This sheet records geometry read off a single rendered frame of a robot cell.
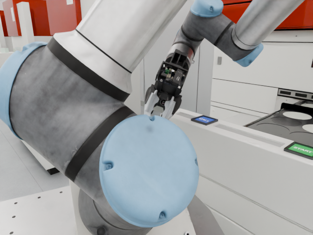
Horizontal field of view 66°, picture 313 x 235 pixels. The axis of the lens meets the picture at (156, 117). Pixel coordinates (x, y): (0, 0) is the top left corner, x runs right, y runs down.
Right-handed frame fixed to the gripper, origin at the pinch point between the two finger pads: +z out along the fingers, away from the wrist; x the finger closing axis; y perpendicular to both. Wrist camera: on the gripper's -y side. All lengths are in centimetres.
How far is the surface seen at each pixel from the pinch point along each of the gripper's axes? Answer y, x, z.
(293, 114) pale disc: -19, 49, -39
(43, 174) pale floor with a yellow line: -178, -83, -15
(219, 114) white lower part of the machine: -56, 30, -55
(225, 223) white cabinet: -15.8, 28.1, 11.9
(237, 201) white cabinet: -7.8, 27.1, 7.8
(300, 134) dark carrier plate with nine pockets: -8.0, 44.2, -20.8
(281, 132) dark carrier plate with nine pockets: -10.1, 39.2, -20.6
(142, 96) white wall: -298, -51, -227
